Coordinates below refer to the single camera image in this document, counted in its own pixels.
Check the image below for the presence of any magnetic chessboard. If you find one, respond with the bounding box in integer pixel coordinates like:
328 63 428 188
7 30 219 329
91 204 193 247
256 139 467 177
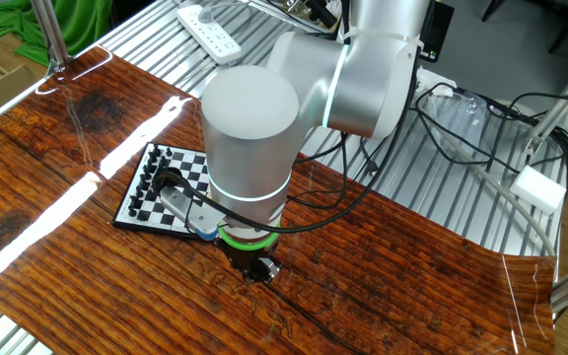
112 142 211 242

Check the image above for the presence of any grey hose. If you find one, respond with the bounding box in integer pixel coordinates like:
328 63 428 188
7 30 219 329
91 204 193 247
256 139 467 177
411 96 558 257

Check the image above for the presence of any black red LED display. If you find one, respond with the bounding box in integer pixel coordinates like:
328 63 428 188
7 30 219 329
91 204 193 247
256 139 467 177
419 0 456 64

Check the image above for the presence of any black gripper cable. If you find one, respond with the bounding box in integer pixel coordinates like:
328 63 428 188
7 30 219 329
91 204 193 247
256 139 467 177
286 132 379 211

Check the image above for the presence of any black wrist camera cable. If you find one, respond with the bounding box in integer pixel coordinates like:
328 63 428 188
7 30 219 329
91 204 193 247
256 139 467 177
151 48 421 236

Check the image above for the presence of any white foam block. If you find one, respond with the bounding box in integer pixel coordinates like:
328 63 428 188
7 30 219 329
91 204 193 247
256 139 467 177
509 165 568 216

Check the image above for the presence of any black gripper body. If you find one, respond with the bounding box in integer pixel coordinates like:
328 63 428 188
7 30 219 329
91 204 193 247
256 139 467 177
220 242 278 277

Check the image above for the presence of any white power strip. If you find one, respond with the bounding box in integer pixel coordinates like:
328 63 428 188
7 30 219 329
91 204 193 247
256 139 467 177
176 3 243 65

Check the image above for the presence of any clear plastic bag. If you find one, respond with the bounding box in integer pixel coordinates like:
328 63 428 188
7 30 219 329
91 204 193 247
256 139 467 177
414 83 520 167

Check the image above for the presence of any wood grain table mat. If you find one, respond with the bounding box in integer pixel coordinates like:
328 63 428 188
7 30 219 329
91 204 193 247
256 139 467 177
0 46 559 355

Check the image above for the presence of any green cloth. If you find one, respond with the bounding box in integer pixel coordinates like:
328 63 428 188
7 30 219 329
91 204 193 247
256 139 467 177
0 0 113 68

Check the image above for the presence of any black USB cable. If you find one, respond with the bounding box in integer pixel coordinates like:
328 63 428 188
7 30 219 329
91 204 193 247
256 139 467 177
359 82 522 178

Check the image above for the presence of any white crumpled paper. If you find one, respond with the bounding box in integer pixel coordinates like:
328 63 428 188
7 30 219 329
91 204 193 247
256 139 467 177
416 66 459 99

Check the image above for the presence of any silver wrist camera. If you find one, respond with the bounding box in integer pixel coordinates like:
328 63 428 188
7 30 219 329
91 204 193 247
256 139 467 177
158 186 226 242

